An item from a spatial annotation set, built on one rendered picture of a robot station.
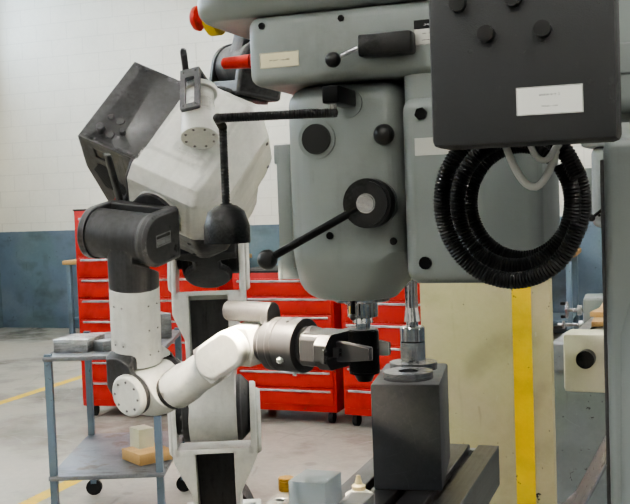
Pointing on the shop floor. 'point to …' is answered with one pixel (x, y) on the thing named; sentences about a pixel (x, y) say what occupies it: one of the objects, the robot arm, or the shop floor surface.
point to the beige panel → (499, 378)
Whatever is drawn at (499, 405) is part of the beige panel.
